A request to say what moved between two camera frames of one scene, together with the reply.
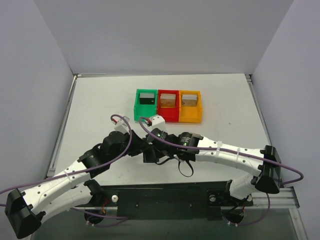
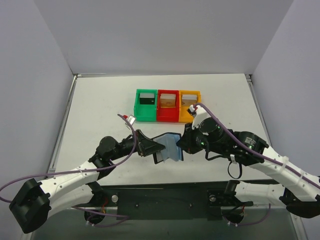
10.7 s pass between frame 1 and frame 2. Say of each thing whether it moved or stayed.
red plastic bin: stayed
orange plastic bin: stayed
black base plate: stayed
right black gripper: moved
